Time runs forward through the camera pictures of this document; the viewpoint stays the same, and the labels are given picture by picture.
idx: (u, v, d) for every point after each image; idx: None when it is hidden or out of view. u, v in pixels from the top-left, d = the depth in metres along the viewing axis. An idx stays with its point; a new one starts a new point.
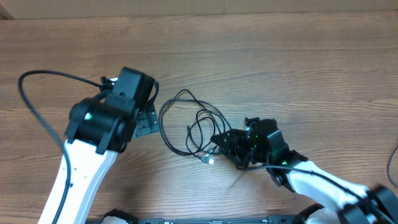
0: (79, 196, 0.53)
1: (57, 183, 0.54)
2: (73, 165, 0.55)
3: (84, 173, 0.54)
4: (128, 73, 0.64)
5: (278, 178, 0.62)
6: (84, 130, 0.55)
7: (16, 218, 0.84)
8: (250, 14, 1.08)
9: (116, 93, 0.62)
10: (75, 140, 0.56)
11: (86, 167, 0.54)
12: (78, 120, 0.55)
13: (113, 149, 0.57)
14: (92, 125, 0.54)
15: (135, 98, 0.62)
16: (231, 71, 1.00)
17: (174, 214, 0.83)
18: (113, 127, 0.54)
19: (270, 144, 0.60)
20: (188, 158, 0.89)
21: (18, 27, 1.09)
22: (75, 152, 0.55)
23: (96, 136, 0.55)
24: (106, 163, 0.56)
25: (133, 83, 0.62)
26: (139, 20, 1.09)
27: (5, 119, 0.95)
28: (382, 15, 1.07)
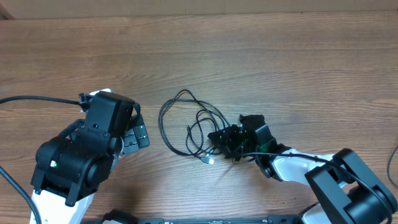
0: None
1: None
2: (43, 217, 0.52)
3: (56, 223, 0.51)
4: (102, 101, 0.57)
5: (267, 170, 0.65)
6: (53, 178, 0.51)
7: (17, 218, 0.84)
8: (250, 14, 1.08)
9: (89, 124, 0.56)
10: (43, 190, 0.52)
11: (56, 218, 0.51)
12: (45, 168, 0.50)
13: (86, 194, 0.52)
14: (61, 173, 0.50)
15: (109, 130, 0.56)
16: (231, 71, 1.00)
17: (174, 214, 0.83)
18: (82, 177, 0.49)
19: (258, 138, 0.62)
20: (188, 158, 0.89)
21: (18, 27, 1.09)
22: (44, 203, 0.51)
23: (65, 185, 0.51)
24: (79, 212, 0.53)
25: (107, 112, 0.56)
26: (139, 20, 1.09)
27: (5, 119, 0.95)
28: (382, 15, 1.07)
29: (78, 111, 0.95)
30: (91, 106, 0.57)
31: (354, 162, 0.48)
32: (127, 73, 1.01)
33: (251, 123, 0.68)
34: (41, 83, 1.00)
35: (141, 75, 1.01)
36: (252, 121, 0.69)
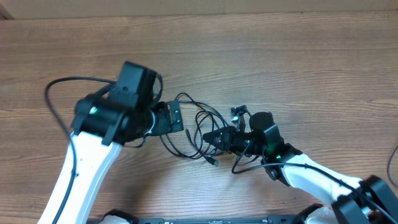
0: (83, 188, 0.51)
1: (63, 173, 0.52)
2: (79, 155, 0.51)
3: (92, 161, 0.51)
4: (129, 65, 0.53)
5: (273, 173, 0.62)
6: (89, 124, 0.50)
7: (16, 218, 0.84)
8: (250, 14, 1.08)
9: (119, 87, 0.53)
10: (81, 132, 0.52)
11: (92, 157, 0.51)
12: (83, 113, 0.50)
13: (120, 140, 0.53)
14: (98, 119, 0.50)
15: (138, 94, 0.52)
16: (231, 71, 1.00)
17: (174, 214, 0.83)
18: (119, 122, 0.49)
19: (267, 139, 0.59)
20: (187, 159, 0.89)
21: (18, 27, 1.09)
22: (81, 144, 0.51)
23: (102, 130, 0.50)
24: (112, 155, 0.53)
25: (136, 76, 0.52)
26: (139, 20, 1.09)
27: (6, 119, 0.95)
28: (382, 14, 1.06)
29: None
30: (120, 70, 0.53)
31: (384, 193, 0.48)
32: None
33: (259, 120, 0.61)
34: (41, 83, 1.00)
35: None
36: (258, 116, 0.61)
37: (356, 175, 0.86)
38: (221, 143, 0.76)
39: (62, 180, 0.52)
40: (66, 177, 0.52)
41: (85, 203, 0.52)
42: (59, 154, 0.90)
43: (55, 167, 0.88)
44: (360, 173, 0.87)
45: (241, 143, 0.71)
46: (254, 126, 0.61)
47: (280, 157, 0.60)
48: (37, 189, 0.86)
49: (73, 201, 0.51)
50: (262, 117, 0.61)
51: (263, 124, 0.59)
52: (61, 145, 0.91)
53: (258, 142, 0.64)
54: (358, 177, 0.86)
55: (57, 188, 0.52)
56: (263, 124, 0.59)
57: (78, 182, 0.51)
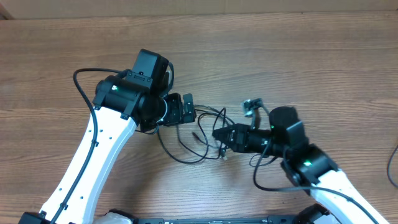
0: (102, 157, 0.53)
1: (83, 144, 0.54)
2: (100, 127, 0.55)
3: (111, 131, 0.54)
4: (144, 54, 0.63)
5: (295, 177, 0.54)
6: (111, 99, 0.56)
7: (16, 218, 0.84)
8: (250, 14, 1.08)
9: (135, 71, 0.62)
10: (102, 107, 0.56)
11: (113, 127, 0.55)
12: (106, 89, 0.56)
13: (136, 118, 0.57)
14: (119, 96, 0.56)
15: (152, 78, 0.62)
16: (232, 71, 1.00)
17: (174, 214, 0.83)
18: (138, 96, 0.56)
19: (291, 138, 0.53)
20: (187, 159, 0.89)
21: (18, 27, 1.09)
22: (102, 117, 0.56)
23: (122, 104, 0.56)
24: (128, 130, 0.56)
25: (151, 63, 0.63)
26: (139, 20, 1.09)
27: (6, 119, 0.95)
28: (382, 15, 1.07)
29: (78, 111, 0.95)
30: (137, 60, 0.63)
31: None
32: None
33: (280, 116, 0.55)
34: (41, 83, 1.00)
35: None
36: (279, 111, 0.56)
37: (356, 175, 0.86)
38: (232, 142, 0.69)
39: (81, 151, 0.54)
40: (86, 148, 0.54)
41: (102, 173, 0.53)
42: (58, 154, 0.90)
43: (55, 166, 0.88)
44: (360, 173, 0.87)
45: (257, 142, 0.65)
46: (275, 122, 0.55)
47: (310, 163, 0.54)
48: (37, 189, 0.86)
49: (91, 168, 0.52)
50: (284, 112, 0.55)
51: (285, 120, 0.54)
52: (61, 145, 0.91)
53: (280, 141, 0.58)
54: (358, 177, 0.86)
55: (76, 158, 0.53)
56: (285, 120, 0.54)
57: (97, 151, 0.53)
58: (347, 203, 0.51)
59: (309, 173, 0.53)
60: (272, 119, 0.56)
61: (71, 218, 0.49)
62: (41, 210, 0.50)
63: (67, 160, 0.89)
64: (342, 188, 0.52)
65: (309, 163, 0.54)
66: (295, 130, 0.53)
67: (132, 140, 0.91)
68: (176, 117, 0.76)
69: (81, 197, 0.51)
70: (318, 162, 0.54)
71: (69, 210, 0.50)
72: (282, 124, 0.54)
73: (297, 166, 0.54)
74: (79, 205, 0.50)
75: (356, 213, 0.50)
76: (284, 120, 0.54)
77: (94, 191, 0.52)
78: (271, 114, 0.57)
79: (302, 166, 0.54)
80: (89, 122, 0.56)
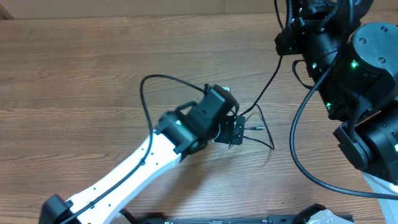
0: (142, 178, 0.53)
1: (131, 158, 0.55)
2: (152, 150, 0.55)
3: (158, 158, 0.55)
4: (214, 94, 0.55)
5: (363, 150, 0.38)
6: (171, 130, 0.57)
7: (16, 218, 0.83)
8: (250, 14, 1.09)
9: (199, 108, 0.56)
10: (161, 134, 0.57)
11: (163, 155, 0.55)
12: (170, 121, 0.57)
13: (184, 155, 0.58)
14: (178, 133, 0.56)
15: (214, 119, 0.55)
16: (232, 71, 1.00)
17: (174, 214, 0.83)
18: (194, 139, 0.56)
19: (384, 89, 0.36)
20: (188, 158, 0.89)
21: (19, 27, 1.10)
22: (158, 142, 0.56)
23: (176, 140, 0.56)
24: (172, 163, 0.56)
25: (216, 104, 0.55)
26: (139, 20, 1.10)
27: (5, 119, 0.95)
28: (382, 15, 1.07)
29: (78, 111, 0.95)
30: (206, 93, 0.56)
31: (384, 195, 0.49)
32: (127, 73, 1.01)
33: (375, 40, 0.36)
34: (40, 83, 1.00)
35: (141, 75, 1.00)
36: (372, 34, 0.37)
37: (356, 175, 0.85)
38: (286, 28, 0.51)
39: (127, 163, 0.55)
40: (133, 162, 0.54)
41: (137, 190, 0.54)
42: (59, 154, 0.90)
43: (55, 166, 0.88)
44: (359, 174, 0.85)
45: (319, 48, 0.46)
46: (368, 56, 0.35)
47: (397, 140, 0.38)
48: (37, 189, 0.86)
49: (128, 185, 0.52)
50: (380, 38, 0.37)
51: (384, 52, 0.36)
52: (61, 145, 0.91)
53: (355, 86, 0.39)
54: (358, 178, 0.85)
55: (120, 167, 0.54)
56: (384, 52, 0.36)
57: (141, 170, 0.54)
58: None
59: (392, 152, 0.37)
60: (361, 51, 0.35)
61: (94, 219, 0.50)
62: (69, 198, 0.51)
63: (67, 160, 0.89)
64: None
65: (397, 140, 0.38)
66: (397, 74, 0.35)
67: (131, 140, 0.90)
68: (226, 139, 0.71)
69: (109, 205, 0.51)
70: None
71: (94, 211, 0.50)
72: (382, 65, 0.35)
73: (367, 132, 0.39)
74: (107, 212, 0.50)
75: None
76: (382, 52, 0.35)
77: (121, 205, 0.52)
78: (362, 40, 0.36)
79: (377, 134, 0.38)
80: (143, 141, 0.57)
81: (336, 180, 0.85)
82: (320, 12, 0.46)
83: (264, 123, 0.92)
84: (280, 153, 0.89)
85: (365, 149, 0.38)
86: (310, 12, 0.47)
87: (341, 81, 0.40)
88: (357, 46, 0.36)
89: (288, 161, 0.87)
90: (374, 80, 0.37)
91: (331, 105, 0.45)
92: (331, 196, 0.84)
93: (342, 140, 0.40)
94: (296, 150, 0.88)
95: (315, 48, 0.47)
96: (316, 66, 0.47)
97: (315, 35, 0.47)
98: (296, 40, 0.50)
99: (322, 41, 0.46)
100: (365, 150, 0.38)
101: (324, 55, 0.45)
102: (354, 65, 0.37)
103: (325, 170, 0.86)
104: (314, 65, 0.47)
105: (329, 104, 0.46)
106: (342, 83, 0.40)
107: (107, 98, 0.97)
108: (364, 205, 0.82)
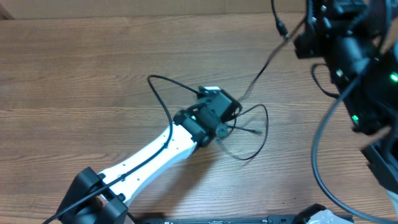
0: (165, 159, 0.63)
1: (155, 142, 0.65)
2: (173, 137, 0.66)
3: (178, 144, 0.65)
4: (223, 96, 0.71)
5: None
6: (185, 124, 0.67)
7: (15, 218, 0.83)
8: (250, 14, 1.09)
9: (209, 108, 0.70)
10: (179, 125, 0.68)
11: (183, 142, 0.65)
12: (186, 116, 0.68)
13: (197, 147, 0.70)
14: (193, 127, 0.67)
15: (221, 117, 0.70)
16: (232, 71, 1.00)
17: (174, 214, 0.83)
18: (205, 133, 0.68)
19: None
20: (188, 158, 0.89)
21: (19, 27, 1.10)
22: (177, 130, 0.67)
23: (191, 132, 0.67)
24: (189, 150, 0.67)
25: (224, 104, 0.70)
26: (139, 20, 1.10)
27: (5, 119, 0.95)
28: None
29: (78, 111, 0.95)
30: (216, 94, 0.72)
31: None
32: (127, 73, 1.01)
33: None
34: (40, 83, 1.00)
35: (141, 75, 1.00)
36: None
37: (356, 175, 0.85)
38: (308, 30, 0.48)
39: (151, 146, 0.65)
40: (155, 147, 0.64)
41: (158, 172, 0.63)
42: (59, 154, 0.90)
43: (55, 166, 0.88)
44: (359, 174, 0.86)
45: (345, 53, 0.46)
46: None
47: None
48: (37, 189, 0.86)
49: (153, 164, 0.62)
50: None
51: None
52: (61, 145, 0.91)
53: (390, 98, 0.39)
54: (358, 178, 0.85)
55: (145, 150, 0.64)
56: None
57: (164, 153, 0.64)
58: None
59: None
60: None
61: (124, 190, 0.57)
62: (102, 172, 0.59)
63: (67, 160, 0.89)
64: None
65: None
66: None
67: (131, 140, 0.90)
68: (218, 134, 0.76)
69: (137, 179, 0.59)
70: None
71: (125, 183, 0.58)
72: None
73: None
74: (137, 185, 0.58)
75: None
76: None
77: (145, 182, 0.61)
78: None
79: None
80: (165, 129, 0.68)
81: (336, 180, 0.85)
82: (347, 12, 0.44)
83: (264, 123, 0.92)
84: (280, 153, 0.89)
85: None
86: (336, 12, 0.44)
87: (374, 91, 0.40)
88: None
89: (288, 161, 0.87)
90: None
91: (357, 119, 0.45)
92: None
93: (375, 162, 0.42)
94: (296, 150, 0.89)
95: (341, 53, 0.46)
96: (342, 73, 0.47)
97: (341, 38, 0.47)
98: (318, 42, 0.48)
99: (349, 46, 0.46)
100: None
101: (352, 62, 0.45)
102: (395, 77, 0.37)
103: (325, 170, 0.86)
104: (339, 72, 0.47)
105: (356, 117, 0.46)
106: (374, 95, 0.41)
107: (107, 98, 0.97)
108: (364, 205, 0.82)
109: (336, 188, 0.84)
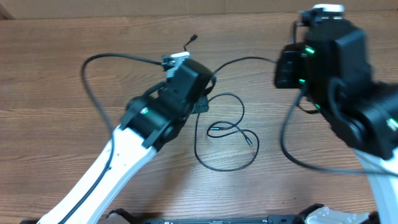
0: (110, 184, 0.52)
1: (97, 162, 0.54)
2: (117, 150, 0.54)
3: (127, 157, 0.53)
4: (185, 70, 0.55)
5: (357, 125, 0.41)
6: (137, 121, 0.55)
7: (17, 218, 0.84)
8: (250, 14, 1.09)
9: (170, 89, 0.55)
10: (127, 129, 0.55)
11: (129, 154, 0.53)
12: (136, 109, 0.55)
13: (160, 144, 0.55)
14: (147, 121, 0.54)
15: (187, 98, 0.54)
16: (232, 71, 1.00)
17: (174, 214, 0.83)
18: (166, 125, 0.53)
19: (346, 61, 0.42)
20: (188, 158, 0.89)
21: (19, 27, 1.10)
22: (123, 140, 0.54)
23: (146, 131, 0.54)
24: (145, 160, 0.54)
25: (188, 81, 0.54)
26: (139, 20, 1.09)
27: (5, 119, 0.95)
28: (382, 15, 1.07)
29: (78, 111, 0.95)
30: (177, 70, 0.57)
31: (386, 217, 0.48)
32: (127, 73, 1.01)
33: (331, 28, 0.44)
34: (40, 83, 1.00)
35: (141, 75, 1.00)
36: (331, 27, 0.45)
37: (356, 175, 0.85)
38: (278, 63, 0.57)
39: (92, 171, 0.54)
40: (98, 169, 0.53)
41: (108, 198, 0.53)
42: (58, 154, 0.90)
43: (55, 167, 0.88)
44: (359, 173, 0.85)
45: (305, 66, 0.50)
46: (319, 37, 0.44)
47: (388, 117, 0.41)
48: (37, 189, 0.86)
49: (96, 195, 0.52)
50: (328, 27, 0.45)
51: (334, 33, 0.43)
52: (61, 145, 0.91)
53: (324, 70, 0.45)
54: (358, 177, 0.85)
55: (86, 177, 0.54)
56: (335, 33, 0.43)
57: (108, 175, 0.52)
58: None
59: (384, 129, 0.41)
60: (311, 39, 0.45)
61: None
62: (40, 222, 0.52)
63: (67, 160, 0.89)
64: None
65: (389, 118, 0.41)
66: (347, 47, 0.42)
67: None
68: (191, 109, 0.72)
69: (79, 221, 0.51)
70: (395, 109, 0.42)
71: None
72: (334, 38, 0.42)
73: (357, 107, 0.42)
74: None
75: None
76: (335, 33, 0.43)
77: (94, 216, 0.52)
78: (311, 29, 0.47)
79: (372, 111, 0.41)
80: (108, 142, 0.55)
81: (336, 180, 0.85)
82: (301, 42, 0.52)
83: (263, 124, 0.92)
84: (280, 154, 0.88)
85: (359, 126, 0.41)
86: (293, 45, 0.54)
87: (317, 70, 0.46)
88: (306, 36, 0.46)
89: (288, 161, 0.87)
90: (332, 55, 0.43)
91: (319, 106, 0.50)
92: (331, 196, 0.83)
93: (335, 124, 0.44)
94: (296, 150, 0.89)
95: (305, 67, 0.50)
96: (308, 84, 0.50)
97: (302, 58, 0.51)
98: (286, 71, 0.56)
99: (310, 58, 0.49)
100: (359, 128, 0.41)
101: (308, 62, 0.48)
102: (310, 50, 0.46)
103: (325, 170, 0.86)
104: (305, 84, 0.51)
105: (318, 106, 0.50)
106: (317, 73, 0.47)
107: (107, 98, 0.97)
108: (364, 205, 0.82)
109: (336, 188, 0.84)
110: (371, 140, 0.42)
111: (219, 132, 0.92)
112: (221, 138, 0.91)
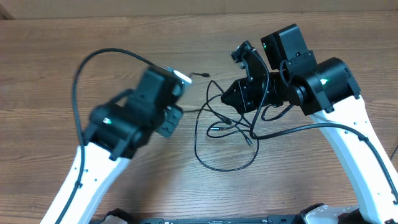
0: (85, 200, 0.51)
1: (66, 182, 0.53)
2: (86, 167, 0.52)
3: (97, 172, 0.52)
4: (150, 73, 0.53)
5: (300, 89, 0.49)
6: (102, 134, 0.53)
7: (16, 218, 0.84)
8: (250, 14, 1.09)
9: (136, 94, 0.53)
10: (90, 142, 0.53)
11: (98, 169, 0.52)
12: (97, 122, 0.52)
13: (129, 152, 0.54)
14: (111, 130, 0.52)
15: (154, 102, 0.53)
16: (232, 71, 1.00)
17: (174, 214, 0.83)
18: (134, 130, 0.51)
19: (286, 45, 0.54)
20: (188, 158, 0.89)
21: (18, 27, 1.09)
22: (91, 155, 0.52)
23: (112, 142, 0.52)
24: (117, 169, 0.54)
25: (154, 85, 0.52)
26: (139, 20, 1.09)
27: (5, 119, 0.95)
28: (382, 14, 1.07)
29: None
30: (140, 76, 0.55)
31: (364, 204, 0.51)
32: None
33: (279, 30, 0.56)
34: (40, 83, 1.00)
35: None
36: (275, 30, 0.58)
37: None
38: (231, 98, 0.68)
39: (62, 191, 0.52)
40: (68, 189, 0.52)
41: (86, 213, 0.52)
42: (59, 154, 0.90)
43: (55, 166, 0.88)
44: None
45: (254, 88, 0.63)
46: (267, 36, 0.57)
47: (324, 78, 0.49)
48: (37, 189, 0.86)
49: (71, 213, 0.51)
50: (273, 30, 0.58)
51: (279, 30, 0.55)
52: (61, 145, 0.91)
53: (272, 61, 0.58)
54: None
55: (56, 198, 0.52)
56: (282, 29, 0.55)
57: (80, 192, 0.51)
58: (359, 142, 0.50)
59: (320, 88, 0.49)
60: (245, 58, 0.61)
61: None
62: None
63: (67, 160, 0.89)
64: (357, 121, 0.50)
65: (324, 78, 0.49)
66: (285, 37, 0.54)
67: None
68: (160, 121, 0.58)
69: None
70: (333, 76, 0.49)
71: None
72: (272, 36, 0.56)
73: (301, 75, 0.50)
74: None
75: (373, 172, 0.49)
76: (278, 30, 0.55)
77: None
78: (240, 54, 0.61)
79: (312, 78, 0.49)
80: (74, 158, 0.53)
81: (336, 180, 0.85)
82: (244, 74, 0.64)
83: (264, 124, 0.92)
84: (280, 154, 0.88)
85: (301, 89, 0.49)
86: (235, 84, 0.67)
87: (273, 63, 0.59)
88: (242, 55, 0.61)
89: (288, 162, 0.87)
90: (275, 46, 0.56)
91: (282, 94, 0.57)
92: (330, 196, 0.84)
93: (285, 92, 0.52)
94: (296, 150, 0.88)
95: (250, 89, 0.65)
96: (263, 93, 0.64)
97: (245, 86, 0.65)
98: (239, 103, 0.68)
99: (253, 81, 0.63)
100: (302, 91, 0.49)
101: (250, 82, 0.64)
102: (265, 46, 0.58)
103: (324, 170, 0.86)
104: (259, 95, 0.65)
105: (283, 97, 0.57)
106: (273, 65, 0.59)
107: None
108: None
109: (336, 188, 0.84)
110: (312, 100, 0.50)
111: (219, 132, 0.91)
112: (221, 137, 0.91)
